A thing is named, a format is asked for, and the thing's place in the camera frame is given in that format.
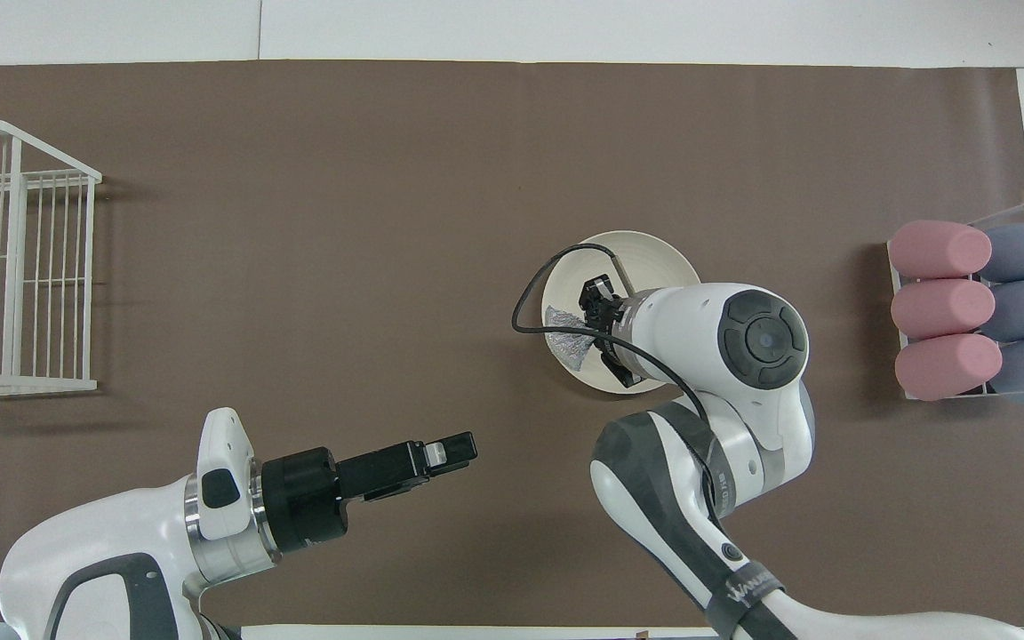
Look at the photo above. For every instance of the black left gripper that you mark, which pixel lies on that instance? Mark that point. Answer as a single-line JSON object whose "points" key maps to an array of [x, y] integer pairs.
{"points": [[303, 498]]}

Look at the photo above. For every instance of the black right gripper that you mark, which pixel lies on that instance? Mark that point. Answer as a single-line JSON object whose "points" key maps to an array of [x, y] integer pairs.
{"points": [[612, 311]]}

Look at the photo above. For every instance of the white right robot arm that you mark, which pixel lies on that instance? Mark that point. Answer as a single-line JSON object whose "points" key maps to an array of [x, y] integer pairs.
{"points": [[699, 338]]}

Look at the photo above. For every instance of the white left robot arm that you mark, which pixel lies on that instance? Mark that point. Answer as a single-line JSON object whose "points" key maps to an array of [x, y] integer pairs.
{"points": [[103, 551]]}

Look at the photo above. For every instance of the cream round plate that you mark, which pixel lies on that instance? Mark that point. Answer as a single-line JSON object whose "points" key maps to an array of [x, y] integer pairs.
{"points": [[654, 262]]}

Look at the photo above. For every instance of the brown table mat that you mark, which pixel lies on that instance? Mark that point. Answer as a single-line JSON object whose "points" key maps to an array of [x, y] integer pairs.
{"points": [[343, 222]]}

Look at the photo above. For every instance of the pink plastic cup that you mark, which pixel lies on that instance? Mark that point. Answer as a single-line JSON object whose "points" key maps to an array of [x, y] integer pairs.
{"points": [[934, 249], [943, 367], [939, 308]]}

